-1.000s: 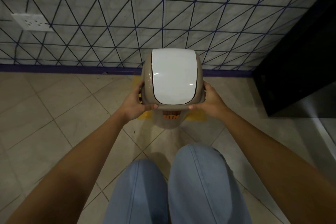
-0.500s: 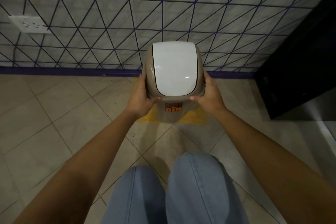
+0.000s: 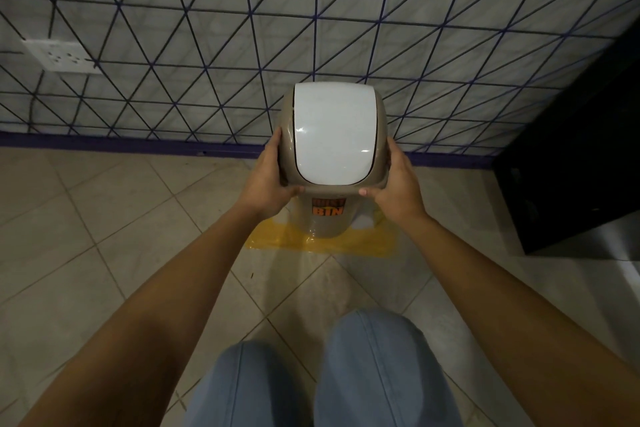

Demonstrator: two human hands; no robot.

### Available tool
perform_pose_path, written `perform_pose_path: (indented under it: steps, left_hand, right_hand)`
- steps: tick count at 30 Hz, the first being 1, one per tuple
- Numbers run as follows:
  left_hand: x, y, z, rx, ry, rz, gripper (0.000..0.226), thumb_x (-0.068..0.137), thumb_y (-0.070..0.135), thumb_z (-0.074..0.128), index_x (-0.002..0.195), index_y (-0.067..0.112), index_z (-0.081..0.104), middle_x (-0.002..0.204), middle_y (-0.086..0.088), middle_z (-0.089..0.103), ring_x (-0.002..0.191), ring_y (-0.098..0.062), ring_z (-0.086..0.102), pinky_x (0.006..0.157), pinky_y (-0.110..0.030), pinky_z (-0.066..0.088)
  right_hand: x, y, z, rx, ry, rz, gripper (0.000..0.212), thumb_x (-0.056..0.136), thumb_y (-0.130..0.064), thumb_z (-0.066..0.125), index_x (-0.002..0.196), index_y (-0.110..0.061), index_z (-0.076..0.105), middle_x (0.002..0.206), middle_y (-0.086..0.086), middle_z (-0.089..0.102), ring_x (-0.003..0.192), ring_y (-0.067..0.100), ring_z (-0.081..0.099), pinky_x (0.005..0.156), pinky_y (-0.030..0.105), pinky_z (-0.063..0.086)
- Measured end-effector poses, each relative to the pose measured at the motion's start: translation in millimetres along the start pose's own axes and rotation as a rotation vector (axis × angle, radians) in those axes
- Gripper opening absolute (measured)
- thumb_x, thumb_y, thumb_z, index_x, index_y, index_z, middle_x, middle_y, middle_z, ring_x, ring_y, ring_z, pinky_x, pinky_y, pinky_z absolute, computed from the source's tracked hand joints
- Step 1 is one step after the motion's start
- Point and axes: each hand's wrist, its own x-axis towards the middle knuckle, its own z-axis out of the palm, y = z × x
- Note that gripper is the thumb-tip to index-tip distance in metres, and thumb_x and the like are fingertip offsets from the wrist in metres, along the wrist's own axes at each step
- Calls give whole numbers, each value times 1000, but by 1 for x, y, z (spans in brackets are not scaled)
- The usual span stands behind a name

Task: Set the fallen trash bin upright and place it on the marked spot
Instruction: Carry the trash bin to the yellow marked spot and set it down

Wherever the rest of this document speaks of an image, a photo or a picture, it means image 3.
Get black cabinet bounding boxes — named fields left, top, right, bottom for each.
left=492, top=31, right=640, bottom=256

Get steel floor ledge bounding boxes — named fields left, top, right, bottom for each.
left=529, top=211, right=640, bottom=262

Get person's left forearm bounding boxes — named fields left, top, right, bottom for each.
left=17, top=203, right=271, bottom=427

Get blue jeans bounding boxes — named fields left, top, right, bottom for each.
left=182, top=309, right=463, bottom=427

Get person's right hand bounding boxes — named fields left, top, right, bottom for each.
left=358, top=137, right=429, bottom=224

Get beige dust bin white lid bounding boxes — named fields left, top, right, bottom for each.
left=273, top=82, right=392, bottom=238

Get person's left hand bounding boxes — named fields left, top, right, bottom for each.
left=235, top=127, right=306, bottom=221

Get white wall outlet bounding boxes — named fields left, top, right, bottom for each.
left=21, top=37, right=103, bottom=75

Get purple baseboard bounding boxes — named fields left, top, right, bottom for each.
left=0, top=130, right=496, bottom=171

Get person's right forearm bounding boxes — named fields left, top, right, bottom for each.
left=407, top=213, right=640, bottom=427

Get yellow floor tape marking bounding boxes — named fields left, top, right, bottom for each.
left=245, top=209, right=399, bottom=258

